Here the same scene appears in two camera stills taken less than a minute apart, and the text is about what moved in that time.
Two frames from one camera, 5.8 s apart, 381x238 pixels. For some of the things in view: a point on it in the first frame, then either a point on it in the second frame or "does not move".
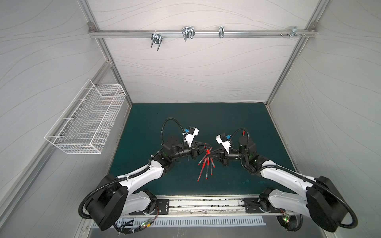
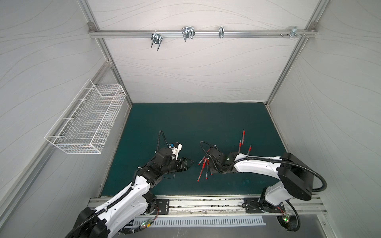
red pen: x=205 y=156 does not move
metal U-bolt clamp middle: x=188 y=32 does not move
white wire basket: x=85 y=125 does not move
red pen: x=208 y=165 does not move
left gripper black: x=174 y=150 → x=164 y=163
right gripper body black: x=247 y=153 → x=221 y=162
